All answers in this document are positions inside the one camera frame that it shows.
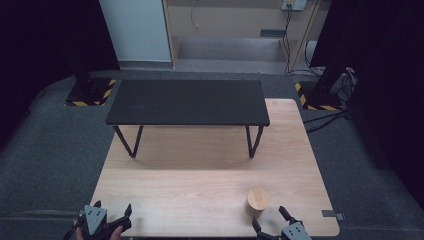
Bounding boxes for round wooden cylinder block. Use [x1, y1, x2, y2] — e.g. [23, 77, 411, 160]
[246, 187, 271, 220]

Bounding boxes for grey tape strip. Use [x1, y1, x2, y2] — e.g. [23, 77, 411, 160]
[321, 209, 346, 222]

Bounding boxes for white panel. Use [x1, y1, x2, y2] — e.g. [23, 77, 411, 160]
[98, 0, 173, 64]

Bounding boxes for person's left hand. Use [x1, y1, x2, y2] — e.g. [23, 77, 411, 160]
[73, 219, 125, 240]

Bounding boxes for light wooden shelf unit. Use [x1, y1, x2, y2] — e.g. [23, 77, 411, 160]
[161, 0, 324, 75]

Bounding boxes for black stand with striped base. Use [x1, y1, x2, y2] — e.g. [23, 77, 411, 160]
[294, 64, 348, 112]
[63, 56, 117, 108]

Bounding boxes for thin white cable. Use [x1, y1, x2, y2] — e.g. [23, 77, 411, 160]
[189, 0, 201, 30]

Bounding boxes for bundle of cables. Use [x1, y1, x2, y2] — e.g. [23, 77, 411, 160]
[332, 67, 360, 103]

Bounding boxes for grey label strip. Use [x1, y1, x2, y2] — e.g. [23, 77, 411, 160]
[259, 28, 287, 38]

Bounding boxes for black power cables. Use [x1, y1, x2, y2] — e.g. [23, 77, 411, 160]
[281, 8, 327, 77]

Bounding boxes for dark curtain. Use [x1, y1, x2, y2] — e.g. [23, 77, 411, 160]
[0, 0, 121, 151]
[309, 0, 424, 213]

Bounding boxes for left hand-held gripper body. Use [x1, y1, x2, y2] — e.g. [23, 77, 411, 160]
[76, 204, 116, 240]

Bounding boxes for black riser shelf with legs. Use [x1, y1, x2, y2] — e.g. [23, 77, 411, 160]
[105, 78, 271, 160]

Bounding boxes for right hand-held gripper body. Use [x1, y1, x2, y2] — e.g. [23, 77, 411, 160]
[280, 220, 314, 240]

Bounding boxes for black floor cables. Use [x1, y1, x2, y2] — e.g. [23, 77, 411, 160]
[302, 107, 353, 135]

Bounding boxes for white power strip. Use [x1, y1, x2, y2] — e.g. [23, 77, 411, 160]
[281, 0, 309, 12]

